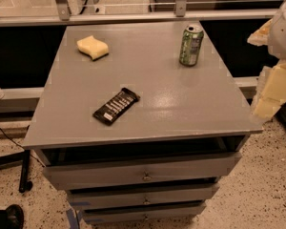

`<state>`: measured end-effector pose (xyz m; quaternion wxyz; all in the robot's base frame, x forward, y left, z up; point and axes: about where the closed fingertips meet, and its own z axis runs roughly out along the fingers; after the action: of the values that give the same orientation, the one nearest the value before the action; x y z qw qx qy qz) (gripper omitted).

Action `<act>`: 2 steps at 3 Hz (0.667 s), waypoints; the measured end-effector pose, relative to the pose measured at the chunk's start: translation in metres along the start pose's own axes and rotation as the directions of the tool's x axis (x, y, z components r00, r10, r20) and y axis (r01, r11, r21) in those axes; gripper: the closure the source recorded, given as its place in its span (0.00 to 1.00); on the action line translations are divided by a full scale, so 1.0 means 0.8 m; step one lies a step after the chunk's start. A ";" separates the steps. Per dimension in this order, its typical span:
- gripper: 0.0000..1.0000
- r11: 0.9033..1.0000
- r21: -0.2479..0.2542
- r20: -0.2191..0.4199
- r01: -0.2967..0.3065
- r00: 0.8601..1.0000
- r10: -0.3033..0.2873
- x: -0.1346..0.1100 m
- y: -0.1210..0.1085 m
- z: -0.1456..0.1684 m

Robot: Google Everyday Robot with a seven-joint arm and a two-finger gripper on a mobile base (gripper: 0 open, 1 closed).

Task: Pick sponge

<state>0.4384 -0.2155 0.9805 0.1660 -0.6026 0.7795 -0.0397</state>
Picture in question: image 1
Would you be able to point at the green soda can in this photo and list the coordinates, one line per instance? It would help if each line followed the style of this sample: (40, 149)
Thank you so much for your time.
(190, 45)

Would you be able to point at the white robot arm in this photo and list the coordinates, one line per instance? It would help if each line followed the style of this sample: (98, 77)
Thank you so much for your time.
(277, 35)

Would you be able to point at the metal railing frame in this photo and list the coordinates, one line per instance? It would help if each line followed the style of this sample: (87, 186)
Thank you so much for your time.
(79, 12)

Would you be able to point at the yellow sponge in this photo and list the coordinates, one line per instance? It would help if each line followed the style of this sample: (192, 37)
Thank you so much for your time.
(92, 47)

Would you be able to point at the black metal stand leg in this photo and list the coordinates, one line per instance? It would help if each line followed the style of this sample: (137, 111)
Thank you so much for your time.
(22, 159)

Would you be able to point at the black shoe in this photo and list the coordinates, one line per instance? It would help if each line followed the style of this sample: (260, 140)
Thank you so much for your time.
(12, 217)

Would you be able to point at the top grey drawer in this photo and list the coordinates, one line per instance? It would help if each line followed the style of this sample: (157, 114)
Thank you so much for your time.
(141, 171)

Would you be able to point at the middle grey drawer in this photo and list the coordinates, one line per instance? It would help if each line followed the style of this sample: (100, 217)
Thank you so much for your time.
(144, 197)

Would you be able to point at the grey drawer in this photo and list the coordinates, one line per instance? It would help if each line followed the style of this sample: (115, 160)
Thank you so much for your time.
(144, 212)
(141, 171)
(144, 197)

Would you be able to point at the blue tape on floor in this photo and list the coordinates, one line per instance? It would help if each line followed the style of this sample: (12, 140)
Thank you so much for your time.
(75, 219)

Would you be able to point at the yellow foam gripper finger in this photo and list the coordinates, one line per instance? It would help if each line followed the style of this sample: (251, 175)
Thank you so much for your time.
(260, 36)
(270, 91)

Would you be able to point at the bottom grey drawer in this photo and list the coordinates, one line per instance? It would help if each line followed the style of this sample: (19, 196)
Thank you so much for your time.
(144, 212)

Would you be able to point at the black snack bar wrapper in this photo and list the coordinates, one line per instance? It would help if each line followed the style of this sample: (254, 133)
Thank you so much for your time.
(116, 106)

